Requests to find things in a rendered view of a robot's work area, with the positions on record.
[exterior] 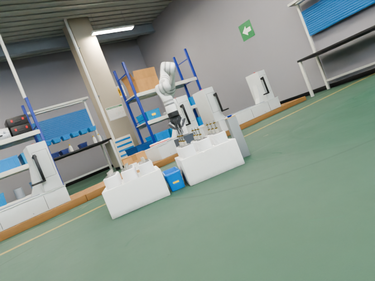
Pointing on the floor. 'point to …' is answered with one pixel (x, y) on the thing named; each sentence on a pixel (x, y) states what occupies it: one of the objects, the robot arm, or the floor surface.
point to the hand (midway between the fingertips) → (180, 131)
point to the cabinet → (120, 145)
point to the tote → (139, 148)
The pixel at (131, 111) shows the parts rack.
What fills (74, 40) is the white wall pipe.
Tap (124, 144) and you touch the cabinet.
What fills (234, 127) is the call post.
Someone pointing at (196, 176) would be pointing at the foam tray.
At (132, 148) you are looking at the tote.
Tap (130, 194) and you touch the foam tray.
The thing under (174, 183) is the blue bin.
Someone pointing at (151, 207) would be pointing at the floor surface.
